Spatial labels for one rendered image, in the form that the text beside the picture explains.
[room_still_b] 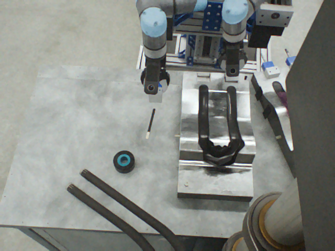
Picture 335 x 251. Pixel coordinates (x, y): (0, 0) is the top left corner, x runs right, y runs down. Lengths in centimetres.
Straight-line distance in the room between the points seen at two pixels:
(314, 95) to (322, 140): 3
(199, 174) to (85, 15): 200
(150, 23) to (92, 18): 194
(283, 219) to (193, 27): 148
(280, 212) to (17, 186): 112
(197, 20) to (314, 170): 161
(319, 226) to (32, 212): 122
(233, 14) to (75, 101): 75
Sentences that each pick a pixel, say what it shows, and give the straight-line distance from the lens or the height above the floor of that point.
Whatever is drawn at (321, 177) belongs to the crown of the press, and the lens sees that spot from 25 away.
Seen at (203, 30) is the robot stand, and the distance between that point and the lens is 188.
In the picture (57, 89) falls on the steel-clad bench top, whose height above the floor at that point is 80.
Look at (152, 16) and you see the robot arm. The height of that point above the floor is 130.
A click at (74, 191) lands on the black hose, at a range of 134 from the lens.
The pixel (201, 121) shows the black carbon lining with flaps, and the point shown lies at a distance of 137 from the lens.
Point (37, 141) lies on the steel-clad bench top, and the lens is 150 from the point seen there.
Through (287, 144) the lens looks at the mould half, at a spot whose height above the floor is 87.
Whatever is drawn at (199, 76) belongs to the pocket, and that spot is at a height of 87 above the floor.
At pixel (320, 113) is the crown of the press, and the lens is 26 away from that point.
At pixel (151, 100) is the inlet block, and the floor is 92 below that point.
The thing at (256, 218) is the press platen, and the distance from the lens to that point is 56.
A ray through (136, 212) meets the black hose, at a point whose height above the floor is 89.
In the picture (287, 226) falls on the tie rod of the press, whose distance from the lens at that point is 49.
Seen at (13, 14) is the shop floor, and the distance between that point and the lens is 320.
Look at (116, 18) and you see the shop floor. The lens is 298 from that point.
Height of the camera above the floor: 207
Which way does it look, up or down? 61 degrees down
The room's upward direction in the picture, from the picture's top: straight up
